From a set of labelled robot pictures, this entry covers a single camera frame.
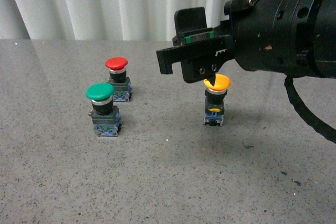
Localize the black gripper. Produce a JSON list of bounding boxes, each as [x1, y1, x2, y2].
[[157, 0, 318, 83]]

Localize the yellow mushroom push button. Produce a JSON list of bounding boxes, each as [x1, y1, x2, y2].
[[203, 73, 231, 126]]

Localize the red mushroom push button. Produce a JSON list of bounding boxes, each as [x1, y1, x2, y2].
[[105, 57, 132, 102]]

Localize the green mushroom push button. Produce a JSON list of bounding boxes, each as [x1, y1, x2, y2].
[[86, 83, 122, 137]]

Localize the white pleated curtain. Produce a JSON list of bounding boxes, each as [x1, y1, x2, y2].
[[1, 0, 228, 41]]

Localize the black sleeved cable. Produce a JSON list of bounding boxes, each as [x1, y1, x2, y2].
[[284, 74, 336, 145]]

